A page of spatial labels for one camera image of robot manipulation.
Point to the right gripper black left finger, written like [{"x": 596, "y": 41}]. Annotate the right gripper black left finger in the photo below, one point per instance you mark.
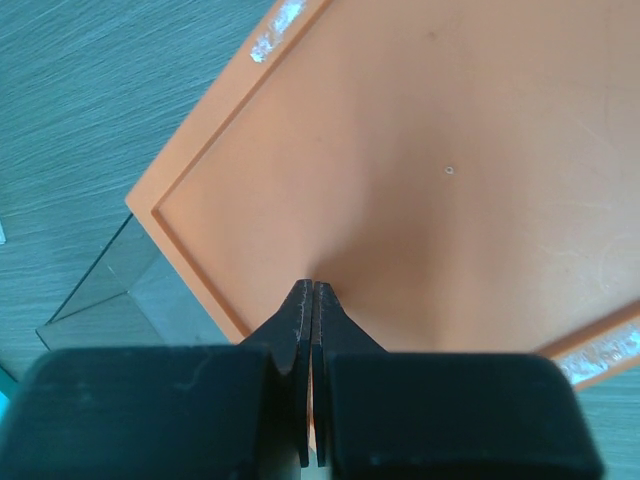
[{"x": 202, "y": 412}]

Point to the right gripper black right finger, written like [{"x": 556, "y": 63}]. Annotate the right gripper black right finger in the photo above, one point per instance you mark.
[{"x": 388, "y": 415}]

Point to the clear drawer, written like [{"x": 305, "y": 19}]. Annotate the clear drawer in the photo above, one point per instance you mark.
[{"x": 130, "y": 296}]

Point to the orange drawer box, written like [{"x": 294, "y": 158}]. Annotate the orange drawer box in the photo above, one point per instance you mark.
[{"x": 464, "y": 174}]

